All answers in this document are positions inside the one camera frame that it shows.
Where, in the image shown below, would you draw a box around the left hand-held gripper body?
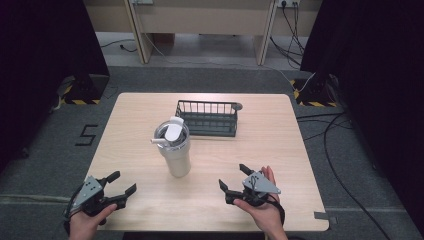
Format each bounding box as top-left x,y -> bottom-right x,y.
68,175 -> 116,218

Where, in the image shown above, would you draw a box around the black curtain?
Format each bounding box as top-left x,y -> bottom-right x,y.
0,0 -> 111,174
299,0 -> 424,236

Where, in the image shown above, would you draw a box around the person's left hand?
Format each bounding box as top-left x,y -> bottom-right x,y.
68,203 -> 118,240

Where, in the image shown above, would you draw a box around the dark green wire rack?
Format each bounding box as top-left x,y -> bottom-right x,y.
175,99 -> 244,138

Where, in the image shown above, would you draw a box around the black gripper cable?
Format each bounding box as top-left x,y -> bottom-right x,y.
63,184 -> 85,234
266,194 -> 287,226

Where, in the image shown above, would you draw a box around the grey tape strip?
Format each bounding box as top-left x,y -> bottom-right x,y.
313,210 -> 339,225

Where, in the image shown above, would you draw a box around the white tumbler cup with lid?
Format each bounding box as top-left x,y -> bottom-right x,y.
149,115 -> 192,179

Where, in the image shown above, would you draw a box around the short black floor cable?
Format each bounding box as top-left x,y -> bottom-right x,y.
99,38 -> 138,54

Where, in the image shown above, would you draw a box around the thin white floor cable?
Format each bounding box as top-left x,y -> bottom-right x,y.
142,32 -> 316,94

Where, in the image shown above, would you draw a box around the beige wooden desk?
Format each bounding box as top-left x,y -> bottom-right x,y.
83,0 -> 324,67

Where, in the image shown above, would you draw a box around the person's right hand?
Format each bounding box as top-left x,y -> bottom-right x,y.
233,165 -> 288,240

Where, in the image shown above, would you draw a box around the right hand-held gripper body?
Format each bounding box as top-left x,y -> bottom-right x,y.
225,170 -> 282,208

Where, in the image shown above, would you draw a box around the stand base with hazard tape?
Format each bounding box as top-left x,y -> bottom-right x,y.
59,73 -> 111,106
289,77 -> 339,108

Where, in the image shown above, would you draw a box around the black cables from socket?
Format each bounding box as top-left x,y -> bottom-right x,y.
269,2 -> 306,70

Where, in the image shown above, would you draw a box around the long black floor cables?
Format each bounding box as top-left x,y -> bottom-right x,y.
295,112 -> 393,240

